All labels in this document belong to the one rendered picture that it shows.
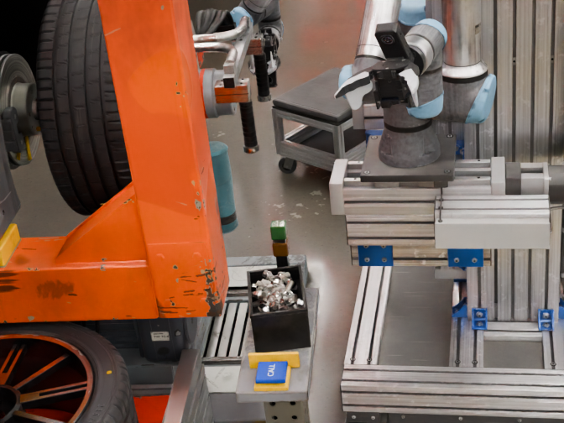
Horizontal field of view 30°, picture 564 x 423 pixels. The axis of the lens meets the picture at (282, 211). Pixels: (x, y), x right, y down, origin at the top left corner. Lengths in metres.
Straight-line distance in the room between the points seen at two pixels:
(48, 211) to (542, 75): 2.36
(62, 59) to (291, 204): 1.59
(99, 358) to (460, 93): 1.05
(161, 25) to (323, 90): 2.04
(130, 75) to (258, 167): 2.16
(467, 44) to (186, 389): 1.06
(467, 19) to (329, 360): 1.30
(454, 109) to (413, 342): 0.79
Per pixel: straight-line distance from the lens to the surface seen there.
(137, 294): 2.61
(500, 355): 2.93
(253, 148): 2.85
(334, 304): 3.52
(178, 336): 2.91
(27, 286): 2.68
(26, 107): 3.04
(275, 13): 3.36
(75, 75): 2.76
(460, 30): 2.40
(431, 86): 2.19
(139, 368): 3.00
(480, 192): 2.59
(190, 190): 2.43
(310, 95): 4.21
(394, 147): 2.55
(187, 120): 2.35
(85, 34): 2.80
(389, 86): 2.01
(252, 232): 3.97
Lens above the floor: 2.00
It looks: 29 degrees down
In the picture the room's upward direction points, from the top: 7 degrees counter-clockwise
